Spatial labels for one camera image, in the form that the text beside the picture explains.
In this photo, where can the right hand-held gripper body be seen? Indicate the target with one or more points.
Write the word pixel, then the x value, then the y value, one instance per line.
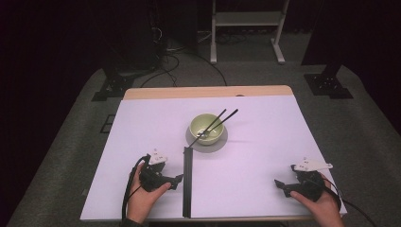
pixel 307 183

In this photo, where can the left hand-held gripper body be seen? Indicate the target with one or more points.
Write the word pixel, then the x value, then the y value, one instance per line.
pixel 153 176

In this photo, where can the black divider strip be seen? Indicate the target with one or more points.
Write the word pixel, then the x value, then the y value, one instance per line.
pixel 188 189

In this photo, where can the black chopstick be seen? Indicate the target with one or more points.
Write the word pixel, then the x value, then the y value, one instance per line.
pixel 217 117

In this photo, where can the person's left hand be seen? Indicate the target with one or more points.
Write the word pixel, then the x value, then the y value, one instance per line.
pixel 143 201

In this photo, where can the person's right hand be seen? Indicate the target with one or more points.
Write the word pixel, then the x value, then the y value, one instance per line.
pixel 324 211

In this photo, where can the grey round plate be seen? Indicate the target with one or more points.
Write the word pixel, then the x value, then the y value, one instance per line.
pixel 208 148

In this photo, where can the white table mat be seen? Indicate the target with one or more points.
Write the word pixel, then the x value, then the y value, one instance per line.
pixel 268 142

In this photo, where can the black stand base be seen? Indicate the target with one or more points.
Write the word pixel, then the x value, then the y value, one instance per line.
pixel 115 85
pixel 327 85

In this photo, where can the white metal table frame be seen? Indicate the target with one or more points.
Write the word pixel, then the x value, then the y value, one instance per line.
pixel 246 18

